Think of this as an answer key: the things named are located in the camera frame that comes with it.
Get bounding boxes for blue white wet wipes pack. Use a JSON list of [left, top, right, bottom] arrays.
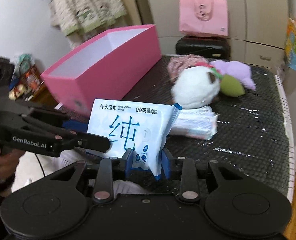
[[87, 99, 182, 179]]

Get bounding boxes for pink floral cloth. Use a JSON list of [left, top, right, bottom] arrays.
[[167, 54, 209, 83]]

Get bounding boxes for red fluffy strawberry plush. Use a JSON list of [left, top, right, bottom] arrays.
[[194, 62, 223, 79]]

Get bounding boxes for person's left hand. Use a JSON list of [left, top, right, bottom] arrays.
[[0, 149, 25, 180]]

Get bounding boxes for white tissue pack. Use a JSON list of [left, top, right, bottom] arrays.
[[169, 106, 219, 140]]

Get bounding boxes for snack items on shelf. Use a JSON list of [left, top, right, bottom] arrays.
[[8, 53, 43, 101]]

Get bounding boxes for pink cardboard box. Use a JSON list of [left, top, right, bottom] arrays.
[[41, 24, 161, 116]]

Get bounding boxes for white round plush toy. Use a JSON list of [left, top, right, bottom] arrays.
[[171, 66, 220, 109]]

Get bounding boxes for green makeup sponge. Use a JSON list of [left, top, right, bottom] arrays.
[[220, 75, 245, 97]]

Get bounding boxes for lilac plush toy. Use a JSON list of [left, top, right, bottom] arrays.
[[210, 60, 256, 90]]

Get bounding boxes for cream knitted cardigan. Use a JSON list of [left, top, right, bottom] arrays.
[[52, 0, 127, 49]]

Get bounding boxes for black suitcase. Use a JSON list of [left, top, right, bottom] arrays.
[[175, 36, 231, 60]]

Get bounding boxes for pink shopping bag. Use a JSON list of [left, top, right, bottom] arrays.
[[179, 0, 229, 37]]

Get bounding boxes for beige wardrobe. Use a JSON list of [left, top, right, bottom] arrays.
[[137, 0, 288, 72]]

